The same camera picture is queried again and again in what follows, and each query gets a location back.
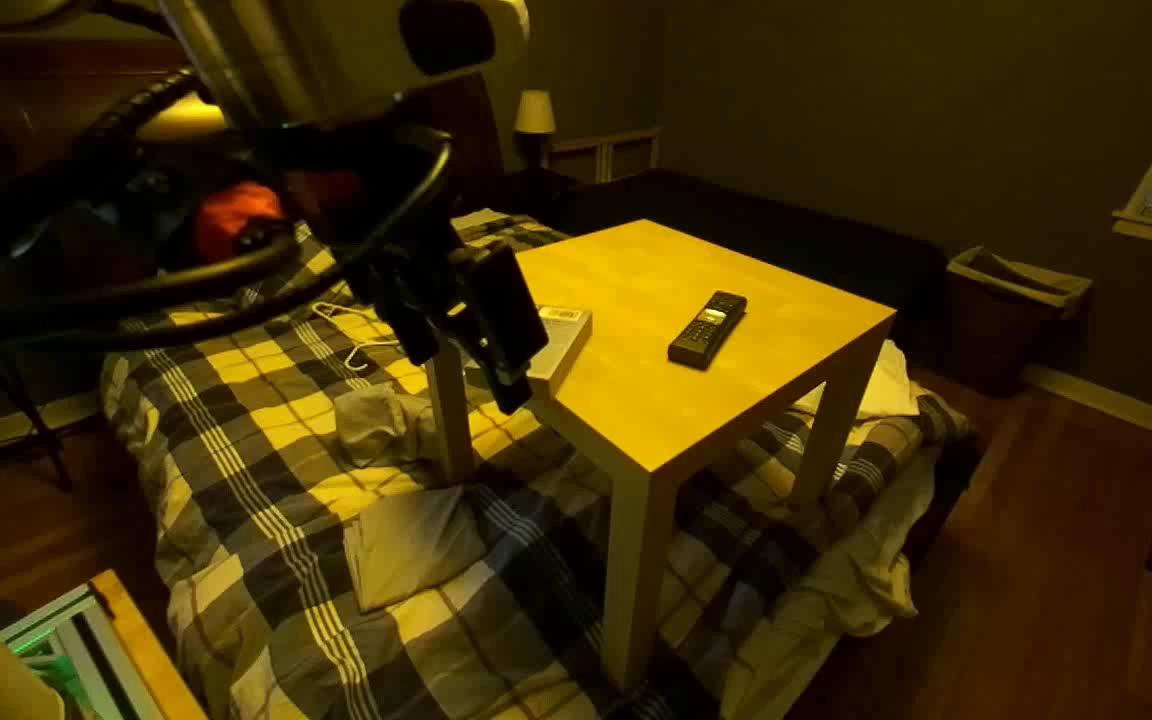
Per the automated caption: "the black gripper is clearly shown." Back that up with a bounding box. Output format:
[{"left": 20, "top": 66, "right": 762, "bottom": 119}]
[{"left": 349, "top": 195, "right": 552, "bottom": 416}]

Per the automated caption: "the white clothes hanger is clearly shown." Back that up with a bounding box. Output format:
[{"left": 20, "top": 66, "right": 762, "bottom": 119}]
[{"left": 307, "top": 297, "right": 393, "bottom": 378}]

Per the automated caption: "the grey white cloth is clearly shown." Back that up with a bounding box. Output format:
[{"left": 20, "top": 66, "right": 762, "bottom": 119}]
[{"left": 333, "top": 377, "right": 425, "bottom": 469}]

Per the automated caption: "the light wooden side table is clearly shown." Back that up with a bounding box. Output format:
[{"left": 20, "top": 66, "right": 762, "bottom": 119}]
[{"left": 425, "top": 216, "right": 900, "bottom": 694}]

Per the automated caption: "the white small shelf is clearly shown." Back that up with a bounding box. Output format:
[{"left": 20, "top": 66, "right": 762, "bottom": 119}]
[{"left": 548, "top": 123, "right": 668, "bottom": 191}]

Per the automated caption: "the black remote control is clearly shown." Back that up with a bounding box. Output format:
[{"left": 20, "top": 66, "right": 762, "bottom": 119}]
[{"left": 663, "top": 288, "right": 753, "bottom": 377}]

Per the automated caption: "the small table lamp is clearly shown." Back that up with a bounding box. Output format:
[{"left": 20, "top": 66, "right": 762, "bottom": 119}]
[{"left": 511, "top": 88, "right": 558, "bottom": 172}]

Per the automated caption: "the plaid covered bed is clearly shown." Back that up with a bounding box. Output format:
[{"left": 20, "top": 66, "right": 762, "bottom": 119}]
[{"left": 97, "top": 205, "right": 981, "bottom": 720}]

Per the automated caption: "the black futon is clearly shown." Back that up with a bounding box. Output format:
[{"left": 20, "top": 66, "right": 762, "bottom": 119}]
[{"left": 507, "top": 164, "right": 953, "bottom": 355}]

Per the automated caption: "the white pillow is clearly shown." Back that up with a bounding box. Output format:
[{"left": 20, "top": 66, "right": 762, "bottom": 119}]
[{"left": 798, "top": 335, "right": 928, "bottom": 423}]

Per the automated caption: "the white bed sheet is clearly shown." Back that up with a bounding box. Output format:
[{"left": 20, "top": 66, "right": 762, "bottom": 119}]
[{"left": 718, "top": 452, "right": 958, "bottom": 720}]

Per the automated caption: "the black stand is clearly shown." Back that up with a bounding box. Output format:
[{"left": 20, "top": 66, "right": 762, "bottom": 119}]
[{"left": 0, "top": 325, "right": 77, "bottom": 493}]

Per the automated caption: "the green box with wooden edge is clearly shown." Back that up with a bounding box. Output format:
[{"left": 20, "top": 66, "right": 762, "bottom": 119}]
[{"left": 0, "top": 568, "right": 206, "bottom": 720}]

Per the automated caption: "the dark waste bin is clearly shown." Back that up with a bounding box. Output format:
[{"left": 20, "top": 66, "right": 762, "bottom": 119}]
[{"left": 939, "top": 238, "right": 1096, "bottom": 401}]

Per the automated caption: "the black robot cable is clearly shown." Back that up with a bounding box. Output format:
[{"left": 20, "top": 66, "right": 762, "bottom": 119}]
[{"left": 0, "top": 65, "right": 465, "bottom": 355}]

